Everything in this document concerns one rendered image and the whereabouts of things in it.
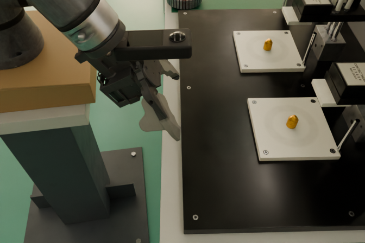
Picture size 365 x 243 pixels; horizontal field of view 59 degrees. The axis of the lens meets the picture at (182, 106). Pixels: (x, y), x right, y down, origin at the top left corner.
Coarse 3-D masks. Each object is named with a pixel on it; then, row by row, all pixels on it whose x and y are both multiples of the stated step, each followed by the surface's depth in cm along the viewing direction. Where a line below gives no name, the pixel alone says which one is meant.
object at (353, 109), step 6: (348, 108) 65; (354, 108) 63; (360, 108) 61; (348, 114) 65; (354, 114) 63; (360, 114) 61; (348, 120) 65; (354, 120) 63; (360, 120) 61; (348, 126) 65; (360, 126) 61; (354, 132) 63; (360, 132) 61; (354, 138) 63; (360, 138) 62
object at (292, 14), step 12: (300, 0) 70; (312, 0) 69; (324, 0) 69; (288, 12) 73; (300, 12) 70; (312, 12) 69; (324, 12) 69; (348, 12) 70; (360, 12) 70; (288, 24) 71; (300, 24) 71; (336, 24) 75; (336, 36) 74
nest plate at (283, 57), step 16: (240, 32) 84; (256, 32) 84; (272, 32) 84; (288, 32) 84; (240, 48) 80; (256, 48) 80; (272, 48) 80; (288, 48) 80; (240, 64) 76; (256, 64) 76; (272, 64) 76; (288, 64) 76
